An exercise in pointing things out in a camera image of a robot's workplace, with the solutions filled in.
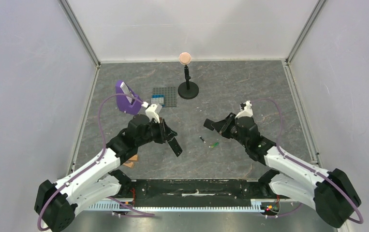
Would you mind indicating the orange wooden arch block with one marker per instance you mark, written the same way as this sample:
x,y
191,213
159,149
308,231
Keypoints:
x,y
129,164

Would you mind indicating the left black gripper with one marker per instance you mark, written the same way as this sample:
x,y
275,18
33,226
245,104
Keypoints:
x,y
165,133

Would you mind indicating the black battery cover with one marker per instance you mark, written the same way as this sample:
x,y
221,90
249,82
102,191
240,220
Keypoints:
x,y
209,124

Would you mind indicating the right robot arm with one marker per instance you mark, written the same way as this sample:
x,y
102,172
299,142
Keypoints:
x,y
330,193

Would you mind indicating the black stand with pink ball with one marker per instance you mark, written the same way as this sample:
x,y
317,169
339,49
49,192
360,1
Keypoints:
x,y
188,89

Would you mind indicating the grey lego baseplate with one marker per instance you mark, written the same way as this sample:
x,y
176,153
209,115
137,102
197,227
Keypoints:
x,y
170,95

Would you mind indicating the blue white lego bricks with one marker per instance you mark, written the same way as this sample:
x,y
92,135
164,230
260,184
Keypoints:
x,y
158,99

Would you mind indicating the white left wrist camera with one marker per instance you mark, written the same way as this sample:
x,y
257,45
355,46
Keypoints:
x,y
152,111

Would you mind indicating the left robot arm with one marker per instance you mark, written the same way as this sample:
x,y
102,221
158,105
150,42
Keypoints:
x,y
58,203

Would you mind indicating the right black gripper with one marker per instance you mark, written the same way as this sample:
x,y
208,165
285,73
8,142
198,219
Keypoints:
x,y
228,124

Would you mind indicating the black remote control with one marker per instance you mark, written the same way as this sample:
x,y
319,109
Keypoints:
x,y
176,148

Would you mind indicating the purple metronome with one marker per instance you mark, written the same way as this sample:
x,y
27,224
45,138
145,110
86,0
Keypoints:
x,y
127,101

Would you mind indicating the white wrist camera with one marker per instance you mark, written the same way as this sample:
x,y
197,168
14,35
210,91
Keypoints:
x,y
152,111
245,110

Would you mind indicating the black base frame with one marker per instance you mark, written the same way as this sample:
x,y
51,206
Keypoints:
x,y
194,192

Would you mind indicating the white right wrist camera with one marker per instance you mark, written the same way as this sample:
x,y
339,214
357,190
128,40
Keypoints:
x,y
245,110

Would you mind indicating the white cable duct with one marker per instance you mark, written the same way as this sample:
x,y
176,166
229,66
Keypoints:
x,y
109,205

